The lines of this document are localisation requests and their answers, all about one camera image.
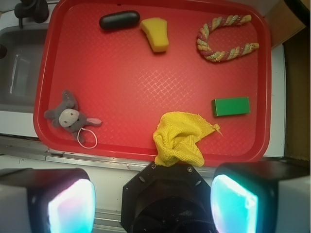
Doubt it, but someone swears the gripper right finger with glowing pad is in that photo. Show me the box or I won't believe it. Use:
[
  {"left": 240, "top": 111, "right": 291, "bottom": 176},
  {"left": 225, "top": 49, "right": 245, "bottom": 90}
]
[{"left": 210, "top": 162, "right": 311, "bottom": 233}]

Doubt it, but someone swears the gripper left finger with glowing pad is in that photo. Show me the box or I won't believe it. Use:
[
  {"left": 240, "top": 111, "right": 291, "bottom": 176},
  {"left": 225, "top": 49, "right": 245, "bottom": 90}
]
[{"left": 0, "top": 168, "right": 96, "bottom": 233}]

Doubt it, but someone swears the green rectangular block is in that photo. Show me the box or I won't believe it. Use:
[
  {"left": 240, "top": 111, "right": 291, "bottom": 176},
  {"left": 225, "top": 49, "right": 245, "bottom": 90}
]
[{"left": 212, "top": 97, "right": 250, "bottom": 117}]

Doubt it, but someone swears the grey plush mouse toy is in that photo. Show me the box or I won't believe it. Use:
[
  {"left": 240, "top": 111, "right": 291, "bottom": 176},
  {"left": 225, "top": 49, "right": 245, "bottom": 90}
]
[{"left": 44, "top": 90, "right": 102, "bottom": 149}]

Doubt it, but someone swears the yellow crumpled cloth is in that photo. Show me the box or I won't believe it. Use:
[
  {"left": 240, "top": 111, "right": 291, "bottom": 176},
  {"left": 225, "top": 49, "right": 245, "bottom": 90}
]
[{"left": 153, "top": 112, "right": 220, "bottom": 167}]

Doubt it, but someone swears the grey toy sink basin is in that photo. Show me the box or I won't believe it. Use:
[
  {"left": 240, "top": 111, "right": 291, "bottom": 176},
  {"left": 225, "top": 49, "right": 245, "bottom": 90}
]
[{"left": 0, "top": 24, "right": 48, "bottom": 113}]

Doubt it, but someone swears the red plastic tray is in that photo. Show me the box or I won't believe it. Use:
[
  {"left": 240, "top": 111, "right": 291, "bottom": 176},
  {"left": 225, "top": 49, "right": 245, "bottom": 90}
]
[{"left": 34, "top": 0, "right": 271, "bottom": 166}]

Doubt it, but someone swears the brown cardboard box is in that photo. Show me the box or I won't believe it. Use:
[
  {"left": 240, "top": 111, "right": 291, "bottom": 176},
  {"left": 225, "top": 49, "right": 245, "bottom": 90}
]
[{"left": 245, "top": 0, "right": 311, "bottom": 161}]

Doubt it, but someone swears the grey toy faucet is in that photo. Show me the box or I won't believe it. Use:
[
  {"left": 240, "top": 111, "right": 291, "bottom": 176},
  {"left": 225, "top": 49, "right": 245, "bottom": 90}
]
[{"left": 14, "top": 0, "right": 50, "bottom": 29}]

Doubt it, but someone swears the yellow sponge with dark base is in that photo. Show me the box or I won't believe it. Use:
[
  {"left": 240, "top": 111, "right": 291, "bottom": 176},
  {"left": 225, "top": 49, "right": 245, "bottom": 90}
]
[{"left": 139, "top": 17, "right": 169, "bottom": 53}]

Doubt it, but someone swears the dark grey oval stone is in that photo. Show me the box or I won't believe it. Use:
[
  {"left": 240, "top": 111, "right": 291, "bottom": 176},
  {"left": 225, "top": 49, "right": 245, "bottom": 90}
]
[{"left": 99, "top": 10, "right": 140, "bottom": 31}]

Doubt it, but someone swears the black octagonal mount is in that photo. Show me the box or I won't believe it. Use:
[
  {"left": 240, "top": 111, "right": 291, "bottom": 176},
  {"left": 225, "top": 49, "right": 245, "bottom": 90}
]
[{"left": 120, "top": 163, "right": 217, "bottom": 233}]

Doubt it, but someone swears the multicolour twisted rope toy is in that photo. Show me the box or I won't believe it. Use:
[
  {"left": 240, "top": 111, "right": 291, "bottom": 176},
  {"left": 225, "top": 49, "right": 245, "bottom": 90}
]
[{"left": 196, "top": 15, "right": 260, "bottom": 63}]

